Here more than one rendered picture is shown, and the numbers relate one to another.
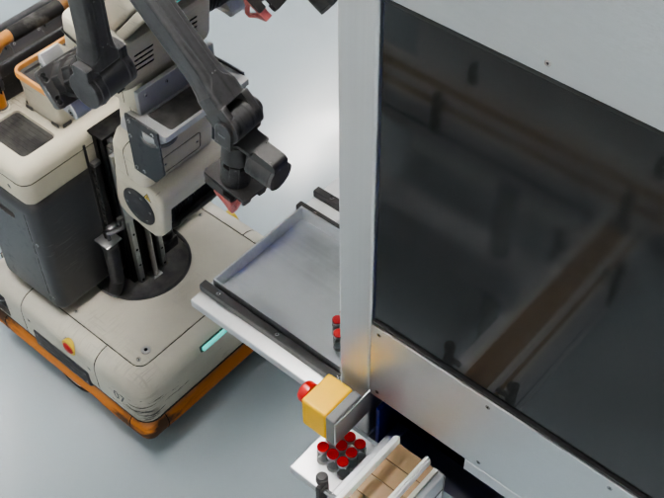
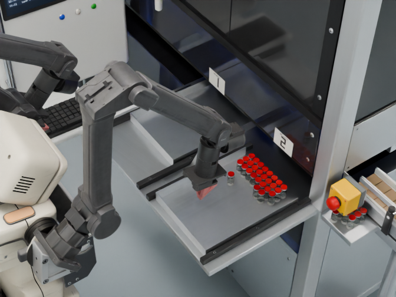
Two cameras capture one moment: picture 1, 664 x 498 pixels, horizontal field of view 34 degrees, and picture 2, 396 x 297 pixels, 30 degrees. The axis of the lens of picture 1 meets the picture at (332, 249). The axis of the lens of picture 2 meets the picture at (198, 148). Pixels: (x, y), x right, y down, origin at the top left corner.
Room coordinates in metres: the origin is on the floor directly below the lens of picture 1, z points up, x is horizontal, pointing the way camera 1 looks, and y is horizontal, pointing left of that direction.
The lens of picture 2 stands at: (1.12, 1.45, 2.60)
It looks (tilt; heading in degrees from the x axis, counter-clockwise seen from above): 46 degrees down; 283
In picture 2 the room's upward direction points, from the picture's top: 1 degrees clockwise
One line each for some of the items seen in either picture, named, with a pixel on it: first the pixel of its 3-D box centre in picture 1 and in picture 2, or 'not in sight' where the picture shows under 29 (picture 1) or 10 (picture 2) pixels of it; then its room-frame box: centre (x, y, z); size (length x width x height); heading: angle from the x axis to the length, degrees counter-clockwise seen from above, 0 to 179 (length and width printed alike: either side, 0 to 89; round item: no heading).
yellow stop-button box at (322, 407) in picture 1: (330, 408); (346, 195); (1.01, 0.01, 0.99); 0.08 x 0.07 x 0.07; 49
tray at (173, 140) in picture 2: not in sight; (194, 119); (1.53, -0.29, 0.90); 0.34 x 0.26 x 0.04; 49
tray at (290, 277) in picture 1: (322, 289); (226, 198); (1.35, 0.02, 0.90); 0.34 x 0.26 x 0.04; 49
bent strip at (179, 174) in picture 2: not in sight; (184, 166); (1.50, -0.07, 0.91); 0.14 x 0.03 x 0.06; 49
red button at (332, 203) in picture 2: (310, 393); (334, 203); (1.04, 0.04, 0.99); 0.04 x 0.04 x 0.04; 49
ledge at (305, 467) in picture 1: (344, 466); (353, 220); (0.97, -0.01, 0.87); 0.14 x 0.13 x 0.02; 49
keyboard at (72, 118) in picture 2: not in sight; (83, 108); (1.94, -0.33, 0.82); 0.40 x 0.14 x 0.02; 47
